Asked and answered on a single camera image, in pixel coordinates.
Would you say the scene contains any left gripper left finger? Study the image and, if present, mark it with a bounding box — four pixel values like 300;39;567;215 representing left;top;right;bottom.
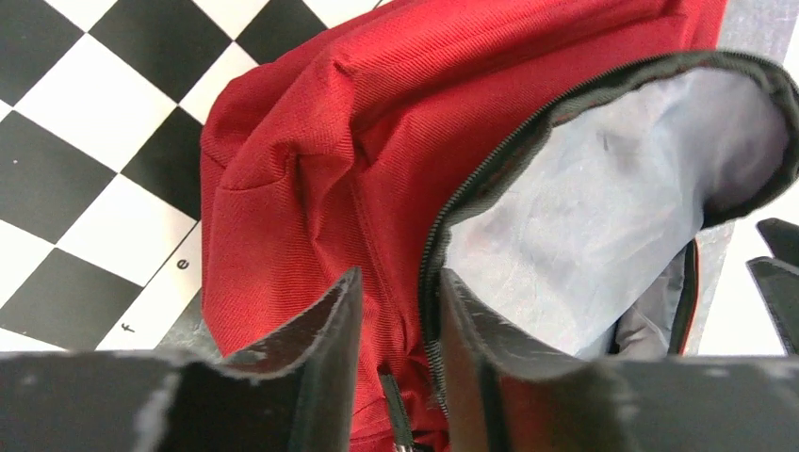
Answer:
1;268;362;451

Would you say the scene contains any red backpack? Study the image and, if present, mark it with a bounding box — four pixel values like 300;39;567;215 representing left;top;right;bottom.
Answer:
200;1;798;451

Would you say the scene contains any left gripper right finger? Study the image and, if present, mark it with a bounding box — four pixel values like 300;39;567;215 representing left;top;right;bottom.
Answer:
440;269;798;451

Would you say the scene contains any black white chess mat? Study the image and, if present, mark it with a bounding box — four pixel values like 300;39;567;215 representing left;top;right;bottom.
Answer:
1;1;375;357

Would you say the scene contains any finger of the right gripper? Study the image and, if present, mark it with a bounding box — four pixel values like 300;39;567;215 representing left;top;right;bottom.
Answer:
746;257;798;355
757;218;799;266

